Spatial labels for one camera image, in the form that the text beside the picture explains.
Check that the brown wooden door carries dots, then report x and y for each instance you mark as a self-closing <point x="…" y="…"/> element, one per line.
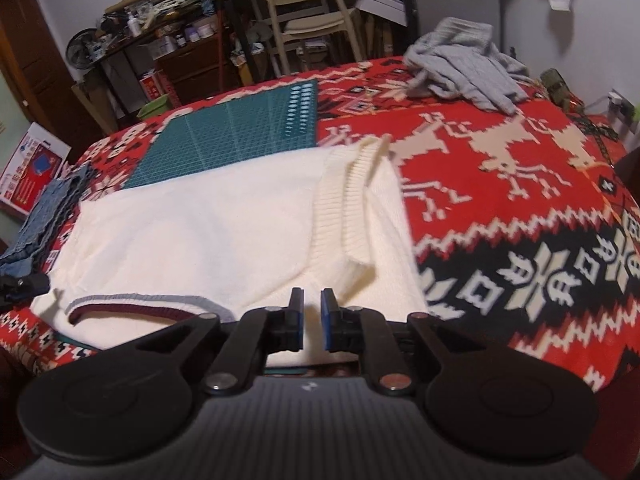
<point x="35" y="60"/>

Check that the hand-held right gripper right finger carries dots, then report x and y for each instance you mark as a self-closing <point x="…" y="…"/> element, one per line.
<point x="325" y="317"/>

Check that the black electric fan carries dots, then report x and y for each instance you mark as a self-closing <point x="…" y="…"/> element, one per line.
<point x="80" y="50"/>

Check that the crumpled grey sweater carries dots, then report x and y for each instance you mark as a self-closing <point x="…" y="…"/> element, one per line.
<point x="460" y="65"/>

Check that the green cutting mat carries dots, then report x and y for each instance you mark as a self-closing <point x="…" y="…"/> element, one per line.
<point x="225" y="130"/>

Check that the white knit vest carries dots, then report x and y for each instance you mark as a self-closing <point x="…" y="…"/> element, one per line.
<point x="200" y="220"/>

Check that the black desk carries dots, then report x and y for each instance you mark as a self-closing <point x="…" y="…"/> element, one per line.
<point x="410" y="10"/>

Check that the red mop stick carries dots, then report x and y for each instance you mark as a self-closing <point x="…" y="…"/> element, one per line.
<point x="220" y="45"/>

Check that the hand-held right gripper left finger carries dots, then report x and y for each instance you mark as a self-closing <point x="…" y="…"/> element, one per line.
<point x="301" y="325"/>

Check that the white plastic bottle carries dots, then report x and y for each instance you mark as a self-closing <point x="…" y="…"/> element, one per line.
<point x="133" y="25"/>

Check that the red patterned blanket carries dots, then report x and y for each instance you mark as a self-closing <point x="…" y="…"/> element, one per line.
<point x="450" y="210"/>

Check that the folded blue jeans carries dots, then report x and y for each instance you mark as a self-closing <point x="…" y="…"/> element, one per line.
<point x="40" y="220"/>

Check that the cluttered wooden desk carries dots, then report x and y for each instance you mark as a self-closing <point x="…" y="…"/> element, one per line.
<point x="120" y="50"/>

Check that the dark green object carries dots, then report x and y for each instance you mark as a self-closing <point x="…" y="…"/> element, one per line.
<point x="555" y="85"/>

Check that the red printed carton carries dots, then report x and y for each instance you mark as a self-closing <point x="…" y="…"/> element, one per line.
<point x="152" y="85"/>

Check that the red white printed box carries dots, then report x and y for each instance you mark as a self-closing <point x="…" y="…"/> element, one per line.
<point x="30" y="170"/>

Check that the green waste bin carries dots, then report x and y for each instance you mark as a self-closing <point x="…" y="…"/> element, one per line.
<point x="155" y="107"/>

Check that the white flat box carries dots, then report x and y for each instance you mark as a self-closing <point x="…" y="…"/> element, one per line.
<point x="380" y="5"/>

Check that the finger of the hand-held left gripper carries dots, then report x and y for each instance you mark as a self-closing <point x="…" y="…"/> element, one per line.
<point x="25" y="287"/>

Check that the wooden drawer cabinet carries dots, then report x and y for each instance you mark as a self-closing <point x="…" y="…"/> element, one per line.
<point x="195" y="70"/>

